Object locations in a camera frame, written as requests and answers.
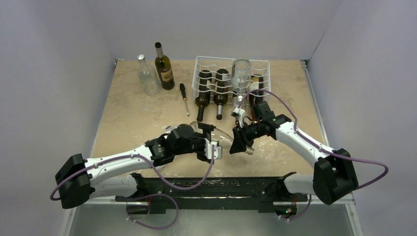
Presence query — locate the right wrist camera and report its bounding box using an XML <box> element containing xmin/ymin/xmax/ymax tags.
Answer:
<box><xmin>231</xmin><ymin>107</ymin><xmax>246</xmax><ymax>127</ymax></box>

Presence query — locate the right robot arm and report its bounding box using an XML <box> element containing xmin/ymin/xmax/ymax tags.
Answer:
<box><xmin>230</xmin><ymin>102</ymin><xmax>358</xmax><ymax>205</ymax></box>

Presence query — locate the black handled screwdriver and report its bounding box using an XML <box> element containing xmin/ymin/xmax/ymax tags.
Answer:
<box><xmin>179</xmin><ymin>83</ymin><xmax>190</xmax><ymax>116</ymax></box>

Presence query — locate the red bottle gold foil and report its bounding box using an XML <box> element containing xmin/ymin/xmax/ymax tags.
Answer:
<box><xmin>248</xmin><ymin>74</ymin><xmax>264</xmax><ymax>108</ymax></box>

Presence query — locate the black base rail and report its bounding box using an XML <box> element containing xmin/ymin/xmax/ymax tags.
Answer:
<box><xmin>115</xmin><ymin>174</ymin><xmax>308</xmax><ymax>216</ymax></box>

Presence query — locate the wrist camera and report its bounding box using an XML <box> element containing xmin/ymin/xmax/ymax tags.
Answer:
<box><xmin>205</xmin><ymin>139</ymin><xmax>223</xmax><ymax>162</ymax></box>
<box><xmin>231</xmin><ymin>107</ymin><xmax>246</xmax><ymax>127</ymax></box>

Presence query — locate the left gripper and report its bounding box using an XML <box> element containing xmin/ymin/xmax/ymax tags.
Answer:
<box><xmin>174</xmin><ymin>123</ymin><xmax>215</xmax><ymax>160</ymax></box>

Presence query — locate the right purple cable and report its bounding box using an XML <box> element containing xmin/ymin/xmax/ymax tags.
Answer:
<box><xmin>236</xmin><ymin>89</ymin><xmax>389</xmax><ymax>191</ymax></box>

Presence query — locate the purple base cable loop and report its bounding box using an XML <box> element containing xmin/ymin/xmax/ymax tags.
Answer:
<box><xmin>125</xmin><ymin>194</ymin><xmax>180</xmax><ymax>231</ymax></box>

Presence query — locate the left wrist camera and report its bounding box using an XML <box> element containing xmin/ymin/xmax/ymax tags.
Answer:
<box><xmin>205</xmin><ymin>139</ymin><xmax>223</xmax><ymax>162</ymax></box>

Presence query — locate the tall clear bottle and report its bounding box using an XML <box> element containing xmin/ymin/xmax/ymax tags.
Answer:
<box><xmin>189</xmin><ymin>121</ymin><xmax>234</xmax><ymax>152</ymax></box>

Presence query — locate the dark green lower bottle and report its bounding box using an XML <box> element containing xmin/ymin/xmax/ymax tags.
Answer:
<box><xmin>195</xmin><ymin>70</ymin><xmax>212</xmax><ymax>122</ymax></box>

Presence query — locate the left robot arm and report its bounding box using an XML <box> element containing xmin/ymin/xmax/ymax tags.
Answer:
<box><xmin>50</xmin><ymin>123</ymin><xmax>222</xmax><ymax>209</ymax></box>

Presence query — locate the dark bottle silver collar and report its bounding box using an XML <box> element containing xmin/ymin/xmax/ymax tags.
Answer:
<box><xmin>213</xmin><ymin>68</ymin><xmax>229</xmax><ymax>120</ymax></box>

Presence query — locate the white wire wine rack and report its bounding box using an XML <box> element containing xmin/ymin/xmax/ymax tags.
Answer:
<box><xmin>192</xmin><ymin>56</ymin><xmax>271</xmax><ymax>105</ymax></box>

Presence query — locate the dark labelled wine bottle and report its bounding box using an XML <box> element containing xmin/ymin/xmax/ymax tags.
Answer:
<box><xmin>154</xmin><ymin>42</ymin><xmax>175</xmax><ymax>90</ymax></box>

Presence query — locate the clear bottle silver cap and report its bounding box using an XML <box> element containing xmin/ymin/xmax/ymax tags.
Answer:
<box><xmin>137</xmin><ymin>54</ymin><xmax>161</xmax><ymax>95</ymax></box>

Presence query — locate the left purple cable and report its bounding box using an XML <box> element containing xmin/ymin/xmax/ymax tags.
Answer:
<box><xmin>49</xmin><ymin>143</ymin><xmax>216</xmax><ymax>202</ymax></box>

